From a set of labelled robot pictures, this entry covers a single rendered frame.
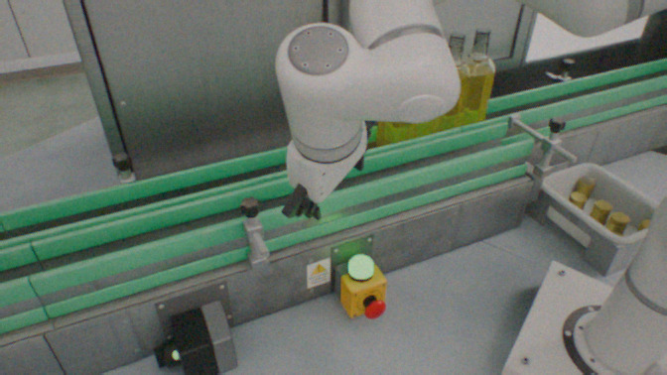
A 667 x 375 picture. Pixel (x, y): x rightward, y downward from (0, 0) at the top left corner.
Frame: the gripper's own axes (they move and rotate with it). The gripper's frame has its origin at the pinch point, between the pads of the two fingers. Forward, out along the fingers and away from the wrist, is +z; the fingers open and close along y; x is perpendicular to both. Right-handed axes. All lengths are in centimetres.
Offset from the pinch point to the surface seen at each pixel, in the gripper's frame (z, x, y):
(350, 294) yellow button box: 21.7, 8.6, 7.1
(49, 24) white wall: 194, -285, -30
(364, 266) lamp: 20.5, 7.6, 2.1
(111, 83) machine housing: 8.1, -44.4, 6.4
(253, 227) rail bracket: 8.1, -7.4, 10.2
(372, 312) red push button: 23.0, 13.2, 7.1
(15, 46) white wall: 198, -293, -4
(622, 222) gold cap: 35, 41, -40
